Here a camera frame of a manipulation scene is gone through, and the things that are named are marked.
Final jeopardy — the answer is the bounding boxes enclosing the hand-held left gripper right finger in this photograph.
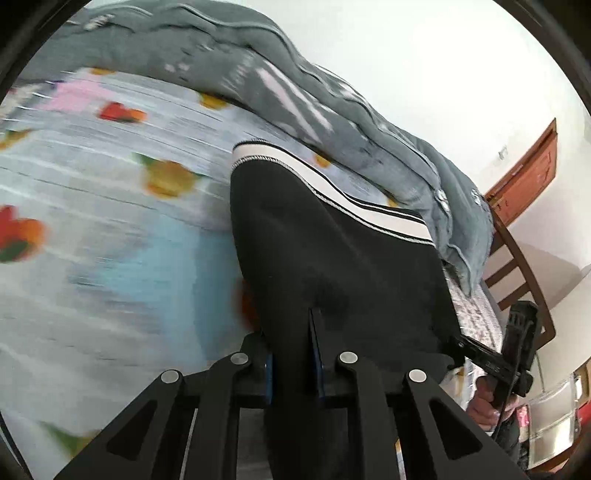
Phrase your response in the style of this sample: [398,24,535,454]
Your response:
[308,307,529,480]

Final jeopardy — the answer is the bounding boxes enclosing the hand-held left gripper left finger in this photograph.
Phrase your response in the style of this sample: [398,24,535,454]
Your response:
[53,331,274,480]

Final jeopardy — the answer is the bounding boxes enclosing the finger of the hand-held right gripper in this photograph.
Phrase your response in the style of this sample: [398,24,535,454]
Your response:
[445,335,503,371]

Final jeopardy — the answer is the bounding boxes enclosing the black pants with white stripes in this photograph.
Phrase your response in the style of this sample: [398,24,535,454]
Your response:
[229,141,465,480]

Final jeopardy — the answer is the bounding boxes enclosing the person's right forearm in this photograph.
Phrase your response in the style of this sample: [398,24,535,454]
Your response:
[492,413,534,474]

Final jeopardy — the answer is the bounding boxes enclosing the person's right hand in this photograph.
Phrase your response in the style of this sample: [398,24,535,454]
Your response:
[466,376,515,433]

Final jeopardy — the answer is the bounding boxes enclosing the white red-flower bedsheet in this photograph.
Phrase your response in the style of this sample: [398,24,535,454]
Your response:
[441,261,504,407]

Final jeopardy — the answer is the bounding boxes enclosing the wooden chair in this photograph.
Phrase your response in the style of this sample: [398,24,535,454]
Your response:
[482,203,557,343]

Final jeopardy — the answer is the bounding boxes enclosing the clear plastic container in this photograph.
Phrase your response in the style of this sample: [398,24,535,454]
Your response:
[526,373,585,472]

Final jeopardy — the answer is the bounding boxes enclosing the orange wooden door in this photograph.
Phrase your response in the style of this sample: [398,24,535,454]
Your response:
[485,117,559,227]

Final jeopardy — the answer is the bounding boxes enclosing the light blue fruit-print blanket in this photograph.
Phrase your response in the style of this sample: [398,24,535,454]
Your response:
[0,67,402,472]

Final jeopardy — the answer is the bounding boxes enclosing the grey quilt with white flowers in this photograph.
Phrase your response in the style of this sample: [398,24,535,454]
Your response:
[18,0,495,298]

